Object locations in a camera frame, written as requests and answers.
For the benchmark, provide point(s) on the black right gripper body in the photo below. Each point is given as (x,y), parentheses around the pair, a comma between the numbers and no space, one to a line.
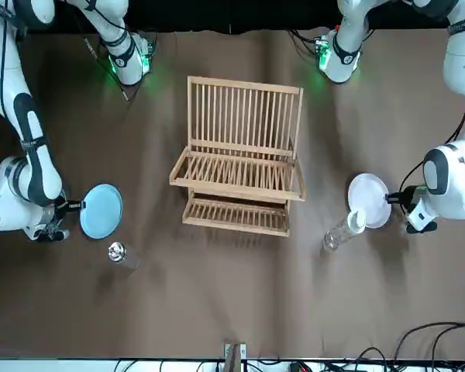
(63,205)

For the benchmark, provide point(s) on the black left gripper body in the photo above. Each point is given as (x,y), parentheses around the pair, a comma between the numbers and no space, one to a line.
(412,195)

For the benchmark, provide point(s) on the blue plate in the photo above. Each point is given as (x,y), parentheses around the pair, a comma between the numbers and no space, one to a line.
(100,211)

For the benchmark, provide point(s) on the pale plate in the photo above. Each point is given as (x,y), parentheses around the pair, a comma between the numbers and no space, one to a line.
(368,197)

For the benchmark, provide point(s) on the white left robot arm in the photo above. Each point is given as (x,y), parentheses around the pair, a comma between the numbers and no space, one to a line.
(461,62)

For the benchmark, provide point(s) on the wooden plate rack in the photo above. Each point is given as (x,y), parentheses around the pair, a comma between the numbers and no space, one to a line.
(244,85)

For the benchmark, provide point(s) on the clear bottle white cap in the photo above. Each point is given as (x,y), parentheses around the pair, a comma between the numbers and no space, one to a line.
(357,221)

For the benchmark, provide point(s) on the clear bottle silver pump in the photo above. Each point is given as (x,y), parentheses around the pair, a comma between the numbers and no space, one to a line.
(116,252)

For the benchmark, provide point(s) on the aluminium frame post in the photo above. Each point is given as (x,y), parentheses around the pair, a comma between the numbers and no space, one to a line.
(234,358)

